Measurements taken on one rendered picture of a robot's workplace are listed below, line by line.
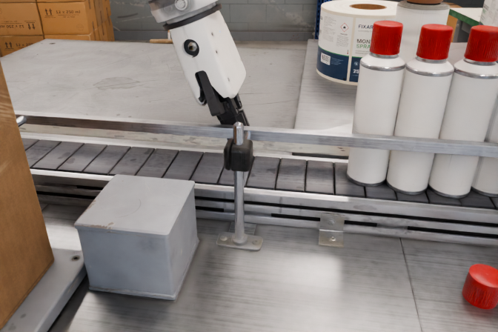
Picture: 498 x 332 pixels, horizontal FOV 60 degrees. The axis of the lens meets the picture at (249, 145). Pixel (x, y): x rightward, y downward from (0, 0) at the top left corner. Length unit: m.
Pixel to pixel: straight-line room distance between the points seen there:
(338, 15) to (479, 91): 0.46
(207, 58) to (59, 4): 3.31
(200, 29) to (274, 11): 4.46
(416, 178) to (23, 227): 0.44
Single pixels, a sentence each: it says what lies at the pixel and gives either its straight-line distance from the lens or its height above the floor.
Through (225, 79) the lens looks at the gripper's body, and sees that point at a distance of 0.50.
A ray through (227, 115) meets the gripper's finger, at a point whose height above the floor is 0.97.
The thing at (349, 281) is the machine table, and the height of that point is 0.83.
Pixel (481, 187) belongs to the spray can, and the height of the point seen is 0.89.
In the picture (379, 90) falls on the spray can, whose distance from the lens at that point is 0.53.
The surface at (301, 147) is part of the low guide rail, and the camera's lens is 0.61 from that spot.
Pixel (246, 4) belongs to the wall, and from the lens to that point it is 4.93.
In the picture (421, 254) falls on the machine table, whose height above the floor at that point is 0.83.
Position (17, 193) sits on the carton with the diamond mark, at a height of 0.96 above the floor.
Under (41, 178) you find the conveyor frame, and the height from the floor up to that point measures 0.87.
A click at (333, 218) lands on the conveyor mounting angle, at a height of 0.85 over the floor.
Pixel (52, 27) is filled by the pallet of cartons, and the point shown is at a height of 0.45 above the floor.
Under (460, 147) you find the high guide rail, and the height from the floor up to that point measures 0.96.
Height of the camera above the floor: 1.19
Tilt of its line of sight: 27 degrees down
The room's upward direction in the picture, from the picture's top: straight up
